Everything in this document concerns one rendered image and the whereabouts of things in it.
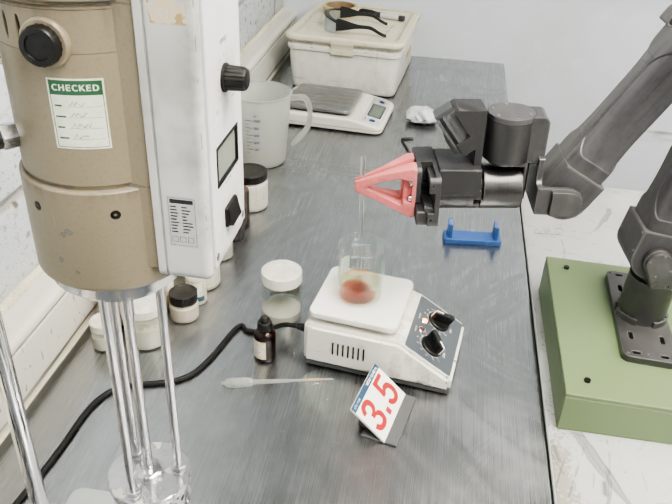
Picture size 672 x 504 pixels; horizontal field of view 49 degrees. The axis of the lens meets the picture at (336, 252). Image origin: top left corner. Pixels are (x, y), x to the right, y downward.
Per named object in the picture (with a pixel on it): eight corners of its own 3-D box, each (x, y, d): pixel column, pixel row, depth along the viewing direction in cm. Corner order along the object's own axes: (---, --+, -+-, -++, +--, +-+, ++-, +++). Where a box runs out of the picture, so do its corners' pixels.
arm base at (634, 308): (638, 312, 90) (698, 321, 89) (618, 230, 106) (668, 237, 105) (621, 361, 94) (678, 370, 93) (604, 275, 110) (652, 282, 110)
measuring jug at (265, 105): (312, 148, 161) (313, 81, 153) (311, 173, 150) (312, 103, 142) (227, 145, 161) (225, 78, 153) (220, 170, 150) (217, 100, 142)
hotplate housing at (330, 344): (462, 338, 106) (470, 293, 102) (448, 398, 95) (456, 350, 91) (316, 308, 111) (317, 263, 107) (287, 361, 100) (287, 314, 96)
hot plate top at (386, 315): (414, 285, 103) (415, 280, 103) (396, 335, 93) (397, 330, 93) (333, 269, 106) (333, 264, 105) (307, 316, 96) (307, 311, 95)
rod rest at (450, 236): (498, 237, 131) (501, 219, 129) (500, 247, 128) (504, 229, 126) (442, 234, 131) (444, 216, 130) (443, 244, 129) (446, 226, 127)
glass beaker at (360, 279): (334, 310, 97) (337, 255, 92) (336, 283, 102) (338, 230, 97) (388, 312, 96) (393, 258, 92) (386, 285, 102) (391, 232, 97)
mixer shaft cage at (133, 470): (203, 473, 65) (183, 232, 52) (177, 537, 60) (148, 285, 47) (131, 462, 66) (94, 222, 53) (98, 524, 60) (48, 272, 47)
